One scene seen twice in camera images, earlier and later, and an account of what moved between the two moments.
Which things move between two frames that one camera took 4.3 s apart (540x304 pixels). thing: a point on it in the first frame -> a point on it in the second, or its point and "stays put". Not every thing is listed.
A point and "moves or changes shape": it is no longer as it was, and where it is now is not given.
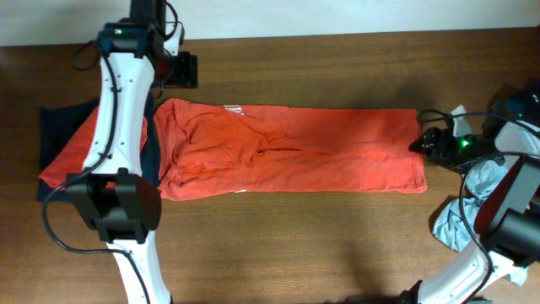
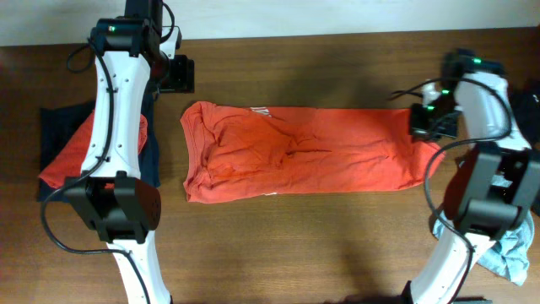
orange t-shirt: x=207 y=149 moves or changes shape
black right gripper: x=433 y=135 -> x=420 y=132
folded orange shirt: x=72 y=159 stays put
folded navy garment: x=56 y=122 stays put
